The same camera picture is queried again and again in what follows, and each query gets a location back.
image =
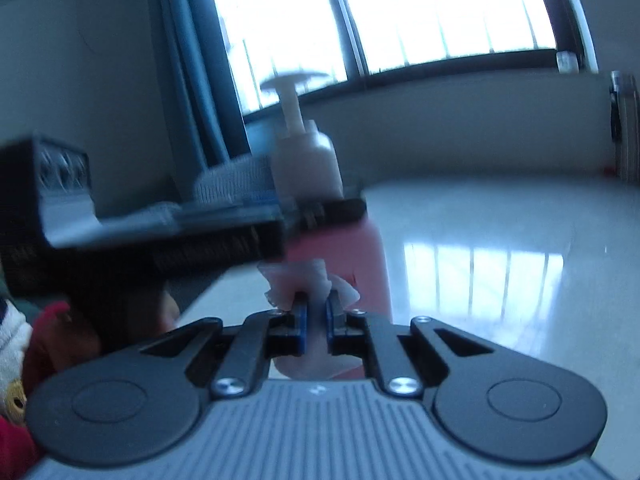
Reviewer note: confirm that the pink pump bottle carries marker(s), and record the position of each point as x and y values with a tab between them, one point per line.
310	165

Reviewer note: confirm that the person's left hand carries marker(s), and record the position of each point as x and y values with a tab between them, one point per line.
170	312

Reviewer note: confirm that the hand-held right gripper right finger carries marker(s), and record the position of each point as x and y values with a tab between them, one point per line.
330	327

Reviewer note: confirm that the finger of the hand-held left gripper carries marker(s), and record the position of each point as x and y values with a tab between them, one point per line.
340	210

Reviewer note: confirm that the person's printed clothing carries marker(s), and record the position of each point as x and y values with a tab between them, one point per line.
12	390

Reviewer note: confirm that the grey fabric chair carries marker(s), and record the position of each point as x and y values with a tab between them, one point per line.
235	180

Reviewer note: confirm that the barred window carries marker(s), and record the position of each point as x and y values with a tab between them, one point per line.
380	15

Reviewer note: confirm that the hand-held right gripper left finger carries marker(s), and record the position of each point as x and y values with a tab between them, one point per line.
300	327

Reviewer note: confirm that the steel thermos flask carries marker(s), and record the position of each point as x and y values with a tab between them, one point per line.
627	125

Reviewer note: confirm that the blue curtain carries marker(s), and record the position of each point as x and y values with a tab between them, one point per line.
200	60

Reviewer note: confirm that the person's left forearm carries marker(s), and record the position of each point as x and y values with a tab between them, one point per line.
60	340

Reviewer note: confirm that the white wipe cloth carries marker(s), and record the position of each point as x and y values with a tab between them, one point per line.
315	280

